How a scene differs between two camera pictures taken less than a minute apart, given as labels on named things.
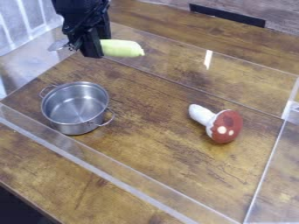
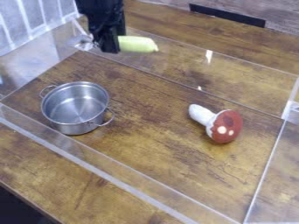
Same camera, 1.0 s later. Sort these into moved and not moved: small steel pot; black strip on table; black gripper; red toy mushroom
Moved: black gripper
Not moved: small steel pot; black strip on table; red toy mushroom
